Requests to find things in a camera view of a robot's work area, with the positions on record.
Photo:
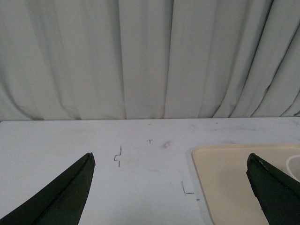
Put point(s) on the beige plastic tray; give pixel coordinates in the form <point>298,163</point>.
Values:
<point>221,170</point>

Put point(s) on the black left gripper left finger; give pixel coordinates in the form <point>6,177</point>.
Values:
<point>61,202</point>

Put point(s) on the white mug with black handle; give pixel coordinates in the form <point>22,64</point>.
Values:
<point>293,167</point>

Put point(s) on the white pleated curtain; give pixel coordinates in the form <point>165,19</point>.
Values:
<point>149,59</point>

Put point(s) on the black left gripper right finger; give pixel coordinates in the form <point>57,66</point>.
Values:
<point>277,193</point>

